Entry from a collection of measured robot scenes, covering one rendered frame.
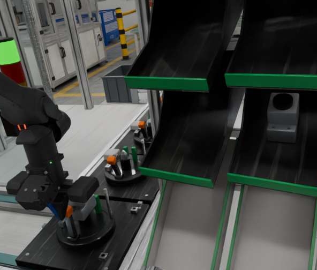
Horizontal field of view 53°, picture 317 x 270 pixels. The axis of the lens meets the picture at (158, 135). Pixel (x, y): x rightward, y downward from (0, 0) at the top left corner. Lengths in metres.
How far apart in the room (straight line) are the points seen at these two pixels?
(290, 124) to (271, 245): 0.23
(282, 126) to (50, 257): 0.56
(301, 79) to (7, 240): 0.82
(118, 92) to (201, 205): 2.18
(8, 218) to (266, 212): 0.74
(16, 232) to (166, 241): 0.48
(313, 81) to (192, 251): 0.38
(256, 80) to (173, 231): 0.36
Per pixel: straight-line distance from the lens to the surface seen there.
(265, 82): 0.44
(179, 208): 0.66
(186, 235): 0.65
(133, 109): 1.86
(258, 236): 0.64
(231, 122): 0.57
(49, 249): 0.82
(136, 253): 0.76
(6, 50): 0.84
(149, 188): 0.92
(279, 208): 0.64
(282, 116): 0.54
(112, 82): 2.75
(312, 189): 0.50
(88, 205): 0.77
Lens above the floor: 1.49
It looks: 25 degrees down
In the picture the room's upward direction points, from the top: 7 degrees counter-clockwise
